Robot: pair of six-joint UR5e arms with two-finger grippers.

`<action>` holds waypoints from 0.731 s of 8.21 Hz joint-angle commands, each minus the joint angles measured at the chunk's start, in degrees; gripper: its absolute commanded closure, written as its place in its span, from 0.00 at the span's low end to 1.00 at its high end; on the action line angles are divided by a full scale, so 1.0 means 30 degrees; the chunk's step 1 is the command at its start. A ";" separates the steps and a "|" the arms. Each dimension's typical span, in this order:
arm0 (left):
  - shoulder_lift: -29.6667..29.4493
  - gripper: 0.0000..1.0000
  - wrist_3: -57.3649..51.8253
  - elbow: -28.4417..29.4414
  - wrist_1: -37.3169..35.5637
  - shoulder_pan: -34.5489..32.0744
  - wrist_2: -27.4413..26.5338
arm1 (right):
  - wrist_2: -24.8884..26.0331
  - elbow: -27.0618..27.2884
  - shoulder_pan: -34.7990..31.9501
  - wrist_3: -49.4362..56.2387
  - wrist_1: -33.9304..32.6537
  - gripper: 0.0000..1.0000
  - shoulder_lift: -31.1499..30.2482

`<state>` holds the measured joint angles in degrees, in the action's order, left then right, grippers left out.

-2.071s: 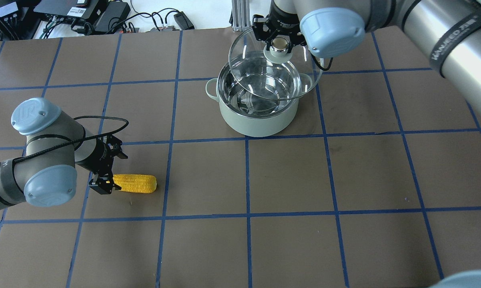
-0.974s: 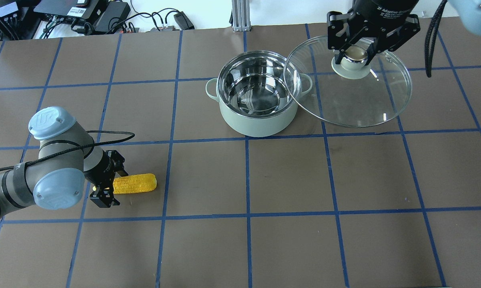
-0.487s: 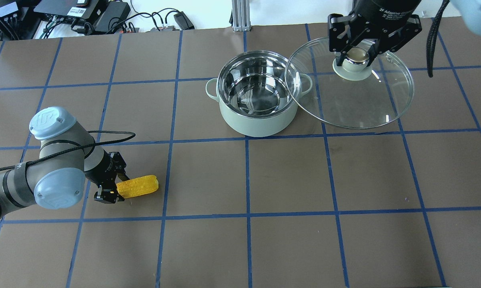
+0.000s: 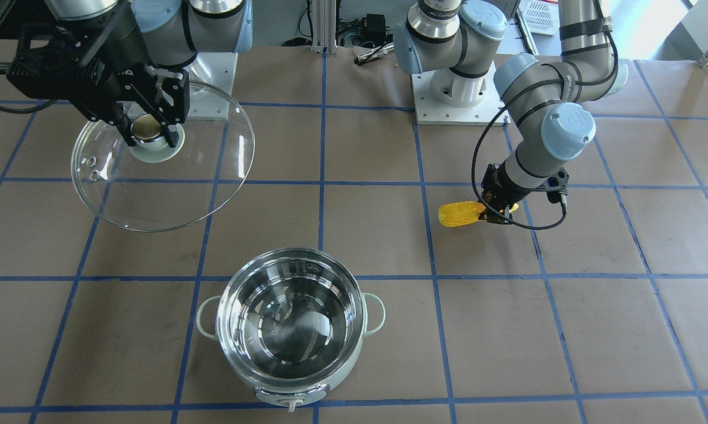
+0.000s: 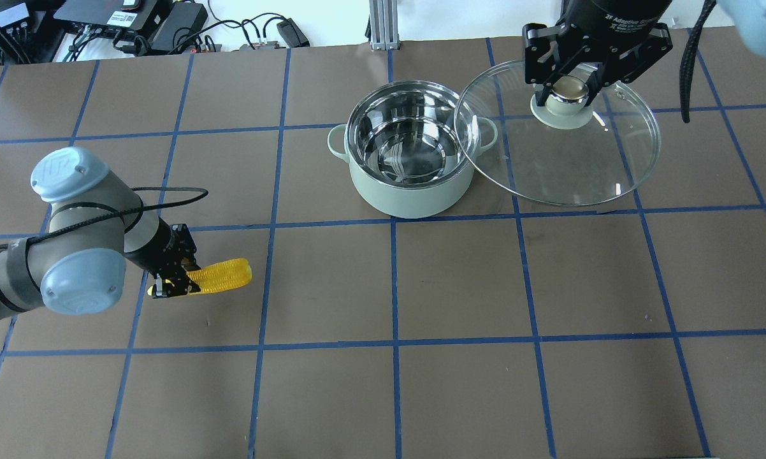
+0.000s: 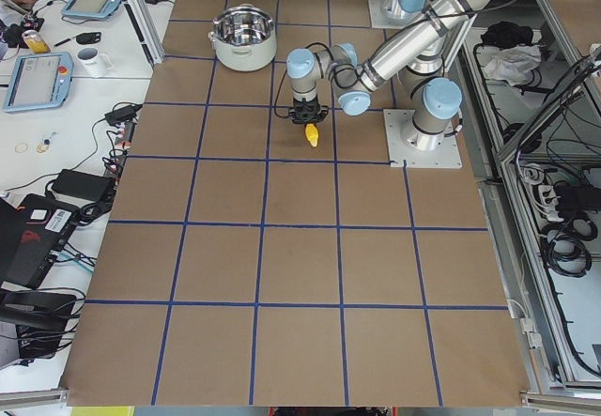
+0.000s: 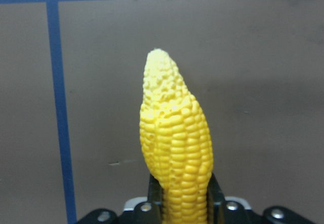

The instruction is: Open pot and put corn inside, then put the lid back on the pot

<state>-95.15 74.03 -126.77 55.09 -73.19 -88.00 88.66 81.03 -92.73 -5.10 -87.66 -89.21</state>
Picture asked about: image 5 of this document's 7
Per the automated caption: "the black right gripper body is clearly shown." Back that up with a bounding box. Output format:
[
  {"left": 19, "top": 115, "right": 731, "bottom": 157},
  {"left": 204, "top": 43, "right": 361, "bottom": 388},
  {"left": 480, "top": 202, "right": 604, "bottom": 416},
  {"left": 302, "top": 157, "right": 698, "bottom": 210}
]
[{"left": 523, "top": 1, "right": 672, "bottom": 84}]

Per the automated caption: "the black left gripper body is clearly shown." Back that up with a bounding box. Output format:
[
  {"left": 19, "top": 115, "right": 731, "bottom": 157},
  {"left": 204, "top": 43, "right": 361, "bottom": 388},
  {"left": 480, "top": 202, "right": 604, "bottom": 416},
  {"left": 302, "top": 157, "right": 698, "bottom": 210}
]
[{"left": 126, "top": 220, "right": 187, "bottom": 278}]

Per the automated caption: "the yellow corn cob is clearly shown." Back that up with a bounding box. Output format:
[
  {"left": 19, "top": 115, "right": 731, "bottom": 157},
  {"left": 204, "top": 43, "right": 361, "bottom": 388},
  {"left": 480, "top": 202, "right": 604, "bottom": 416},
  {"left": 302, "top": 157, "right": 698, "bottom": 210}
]
[{"left": 187, "top": 258, "right": 253, "bottom": 295}]

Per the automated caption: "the glass pot lid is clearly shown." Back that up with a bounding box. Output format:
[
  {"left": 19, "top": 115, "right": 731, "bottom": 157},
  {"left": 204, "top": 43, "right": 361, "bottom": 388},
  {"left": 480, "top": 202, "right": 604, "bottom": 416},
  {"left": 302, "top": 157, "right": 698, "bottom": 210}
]
[{"left": 455, "top": 61, "right": 661, "bottom": 207}]

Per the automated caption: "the pale green cooking pot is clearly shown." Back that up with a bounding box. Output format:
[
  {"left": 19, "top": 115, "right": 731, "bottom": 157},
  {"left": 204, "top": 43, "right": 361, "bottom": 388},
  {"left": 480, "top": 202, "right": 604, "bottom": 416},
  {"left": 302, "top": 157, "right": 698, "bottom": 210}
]
[{"left": 327, "top": 80, "right": 498, "bottom": 220}]

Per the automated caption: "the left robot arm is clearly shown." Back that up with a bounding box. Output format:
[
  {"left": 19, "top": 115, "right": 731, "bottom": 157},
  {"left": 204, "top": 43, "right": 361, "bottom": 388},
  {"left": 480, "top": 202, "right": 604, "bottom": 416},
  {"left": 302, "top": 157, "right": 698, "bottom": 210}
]
[{"left": 0, "top": 147, "right": 201, "bottom": 321}]

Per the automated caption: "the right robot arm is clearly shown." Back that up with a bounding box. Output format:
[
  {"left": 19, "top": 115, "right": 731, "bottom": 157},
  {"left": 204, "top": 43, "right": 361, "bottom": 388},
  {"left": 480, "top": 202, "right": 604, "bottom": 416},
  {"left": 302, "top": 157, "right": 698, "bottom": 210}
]
[{"left": 523, "top": 1, "right": 766, "bottom": 113}]

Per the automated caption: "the black power adapter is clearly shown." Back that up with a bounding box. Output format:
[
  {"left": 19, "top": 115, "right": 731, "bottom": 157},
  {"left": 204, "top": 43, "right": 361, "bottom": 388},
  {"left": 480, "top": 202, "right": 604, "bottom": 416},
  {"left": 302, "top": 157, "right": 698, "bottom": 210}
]
[{"left": 147, "top": 2, "right": 208, "bottom": 55}]

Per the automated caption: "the black small power brick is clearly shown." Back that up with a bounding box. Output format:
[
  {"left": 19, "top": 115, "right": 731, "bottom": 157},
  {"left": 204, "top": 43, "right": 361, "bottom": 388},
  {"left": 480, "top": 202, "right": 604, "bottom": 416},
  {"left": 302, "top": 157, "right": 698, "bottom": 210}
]
[{"left": 277, "top": 18, "right": 310, "bottom": 48}]

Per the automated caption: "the aluminium frame post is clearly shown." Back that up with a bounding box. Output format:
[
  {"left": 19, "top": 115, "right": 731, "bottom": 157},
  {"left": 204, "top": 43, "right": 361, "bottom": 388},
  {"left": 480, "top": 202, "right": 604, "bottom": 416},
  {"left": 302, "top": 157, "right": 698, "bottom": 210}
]
[{"left": 368, "top": 0, "right": 400, "bottom": 50}]

